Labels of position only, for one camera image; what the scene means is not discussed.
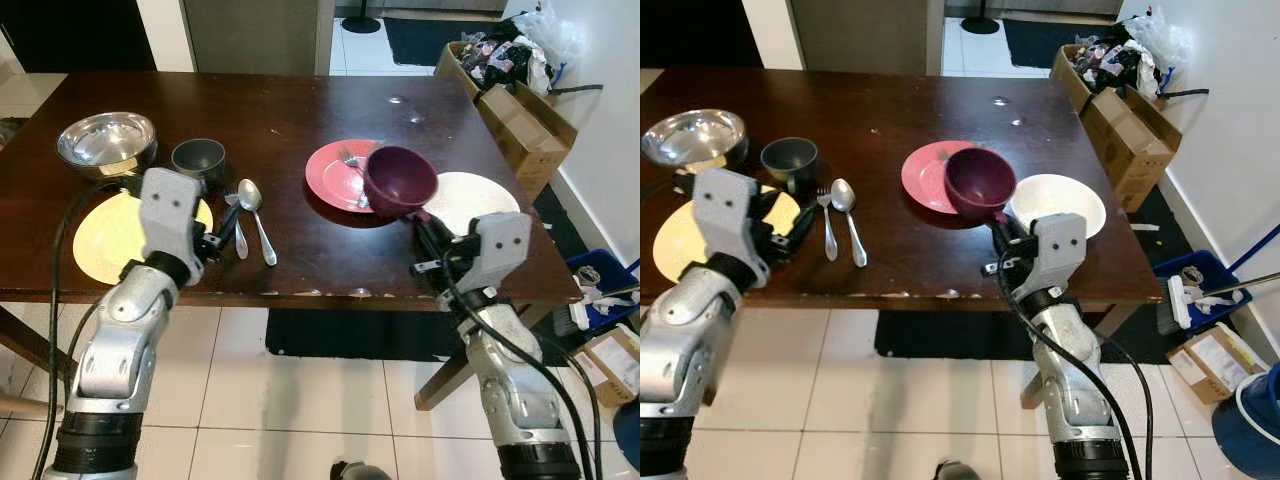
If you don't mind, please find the purple plastic bowl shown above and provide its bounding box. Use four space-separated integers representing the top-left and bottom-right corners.
362 145 439 220
944 147 1018 222

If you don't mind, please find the silver spoon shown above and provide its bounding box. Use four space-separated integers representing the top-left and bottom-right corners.
831 178 870 269
238 179 280 268

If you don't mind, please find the dark grey cup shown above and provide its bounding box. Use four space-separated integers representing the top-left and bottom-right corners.
760 137 821 195
171 138 229 193

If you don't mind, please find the pink plate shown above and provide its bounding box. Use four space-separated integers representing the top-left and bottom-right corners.
901 140 977 216
305 139 387 214

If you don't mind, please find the yellow plate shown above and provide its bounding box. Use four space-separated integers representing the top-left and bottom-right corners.
653 188 802 284
72 188 215 286

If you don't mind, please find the long black floor mat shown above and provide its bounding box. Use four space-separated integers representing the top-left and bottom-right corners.
264 306 576 367
874 308 1173 365

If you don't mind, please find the large open cardboard box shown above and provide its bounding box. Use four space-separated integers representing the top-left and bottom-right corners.
434 40 580 203
1049 43 1184 214

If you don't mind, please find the dark wooden table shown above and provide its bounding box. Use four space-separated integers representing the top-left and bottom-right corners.
0 69 584 412
640 67 1193 411

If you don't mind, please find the stainless steel bowl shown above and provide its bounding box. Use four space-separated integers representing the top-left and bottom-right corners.
56 111 159 182
641 109 750 174

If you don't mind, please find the white hand brush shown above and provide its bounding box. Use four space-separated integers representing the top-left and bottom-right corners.
1158 270 1280 333
570 282 641 333

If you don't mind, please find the blue dustpan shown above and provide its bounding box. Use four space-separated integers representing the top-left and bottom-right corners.
1152 249 1253 334
555 249 641 335

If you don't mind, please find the small black floor mat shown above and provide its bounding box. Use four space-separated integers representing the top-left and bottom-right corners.
1002 18 1123 70
383 17 501 69

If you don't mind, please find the grey door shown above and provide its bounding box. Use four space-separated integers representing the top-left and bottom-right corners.
182 0 337 77
788 0 945 77

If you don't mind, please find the small labelled cardboard box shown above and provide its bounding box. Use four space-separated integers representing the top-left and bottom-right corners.
1166 321 1268 406
574 324 641 408

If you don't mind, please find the white plastic bag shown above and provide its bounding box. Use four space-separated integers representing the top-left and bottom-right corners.
512 0 586 93
1118 2 1195 96

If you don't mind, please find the blue bucket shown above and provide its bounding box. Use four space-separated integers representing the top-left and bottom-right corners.
611 398 641 473
1211 361 1280 480

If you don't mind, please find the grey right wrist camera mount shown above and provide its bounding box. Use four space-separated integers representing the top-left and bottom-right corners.
460 211 533 294
1028 212 1090 297

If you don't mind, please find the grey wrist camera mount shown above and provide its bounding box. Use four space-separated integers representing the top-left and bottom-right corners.
1028 212 1090 297
460 211 533 294
138 167 205 264
692 167 763 265

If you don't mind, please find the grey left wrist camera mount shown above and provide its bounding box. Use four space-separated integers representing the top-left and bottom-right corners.
138 167 205 264
692 167 763 265

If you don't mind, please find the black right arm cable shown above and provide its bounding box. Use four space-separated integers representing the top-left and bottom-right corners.
990 224 1156 480
415 222 604 480

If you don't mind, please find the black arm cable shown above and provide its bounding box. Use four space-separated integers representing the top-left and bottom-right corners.
990 224 1156 480
415 222 604 480
33 178 141 480

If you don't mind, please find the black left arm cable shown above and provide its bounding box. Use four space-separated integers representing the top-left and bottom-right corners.
33 178 141 480

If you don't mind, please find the blue broom handle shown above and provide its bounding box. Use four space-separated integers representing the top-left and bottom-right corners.
1228 222 1280 277

